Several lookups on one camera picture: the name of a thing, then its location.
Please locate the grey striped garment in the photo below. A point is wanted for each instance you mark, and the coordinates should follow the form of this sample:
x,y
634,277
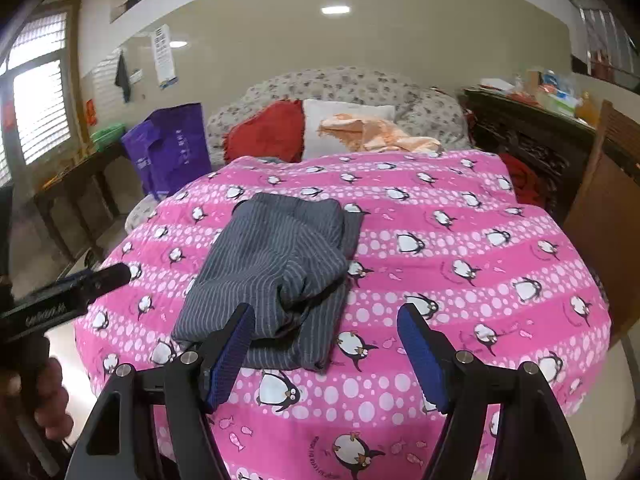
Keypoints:
x,y
270,255

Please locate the lattice window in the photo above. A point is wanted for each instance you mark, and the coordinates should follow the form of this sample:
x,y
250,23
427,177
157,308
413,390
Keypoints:
x,y
42,100

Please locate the person's left hand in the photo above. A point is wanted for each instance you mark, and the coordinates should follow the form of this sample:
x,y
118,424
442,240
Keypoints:
x,y
52,400

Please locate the white wall chart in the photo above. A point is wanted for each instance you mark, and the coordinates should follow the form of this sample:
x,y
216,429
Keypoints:
x,y
164,55

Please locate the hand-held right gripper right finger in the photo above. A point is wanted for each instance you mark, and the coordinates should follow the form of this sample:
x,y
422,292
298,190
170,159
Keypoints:
x,y
422,360

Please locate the white pillow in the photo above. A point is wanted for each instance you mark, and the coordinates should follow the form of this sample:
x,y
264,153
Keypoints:
x,y
320,120

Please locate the brown wooden chair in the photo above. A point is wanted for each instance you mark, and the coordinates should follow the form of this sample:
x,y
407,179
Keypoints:
x,y
605,210

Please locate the red paper sign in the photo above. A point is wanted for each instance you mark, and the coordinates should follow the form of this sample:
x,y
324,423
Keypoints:
x,y
91,111
8,115

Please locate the green plastic basket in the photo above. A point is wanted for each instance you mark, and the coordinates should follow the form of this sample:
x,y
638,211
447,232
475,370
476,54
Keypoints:
x,y
107,136

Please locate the purple shopping bag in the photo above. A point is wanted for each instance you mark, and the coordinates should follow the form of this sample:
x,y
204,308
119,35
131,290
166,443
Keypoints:
x,y
170,150

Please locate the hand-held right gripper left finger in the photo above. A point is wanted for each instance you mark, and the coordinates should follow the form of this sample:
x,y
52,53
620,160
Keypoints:
x,y
227,360

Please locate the barred window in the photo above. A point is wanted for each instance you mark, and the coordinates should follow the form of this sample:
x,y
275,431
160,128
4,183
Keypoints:
x,y
605,35

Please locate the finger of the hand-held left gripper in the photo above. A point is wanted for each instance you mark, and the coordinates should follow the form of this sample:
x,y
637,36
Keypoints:
x,y
105,280

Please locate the orange fringed cloth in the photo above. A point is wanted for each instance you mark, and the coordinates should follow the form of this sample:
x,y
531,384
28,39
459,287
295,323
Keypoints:
x,y
380,135

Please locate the orange bottle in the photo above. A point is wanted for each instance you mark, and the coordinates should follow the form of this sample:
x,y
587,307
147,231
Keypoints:
x,y
586,109

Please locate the red fringed pillow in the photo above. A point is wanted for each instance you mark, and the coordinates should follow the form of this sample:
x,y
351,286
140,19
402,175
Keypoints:
x,y
265,132

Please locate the red cloth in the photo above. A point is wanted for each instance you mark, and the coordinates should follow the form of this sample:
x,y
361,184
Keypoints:
x,y
522,180

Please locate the dark carved cabinet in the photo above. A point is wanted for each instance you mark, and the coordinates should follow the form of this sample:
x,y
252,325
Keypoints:
x,y
520,130

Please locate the pink penguin printed blanket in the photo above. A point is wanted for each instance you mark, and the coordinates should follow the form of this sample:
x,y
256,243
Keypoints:
x,y
450,240

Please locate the clutter of boxes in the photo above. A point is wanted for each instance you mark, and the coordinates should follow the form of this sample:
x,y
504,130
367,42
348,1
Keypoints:
x,y
540,90

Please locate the dark hanging cloth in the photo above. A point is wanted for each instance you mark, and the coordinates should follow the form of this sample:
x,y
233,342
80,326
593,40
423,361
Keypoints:
x,y
123,77

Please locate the dark wooden table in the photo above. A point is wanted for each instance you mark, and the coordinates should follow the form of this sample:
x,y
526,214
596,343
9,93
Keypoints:
x,y
70,180

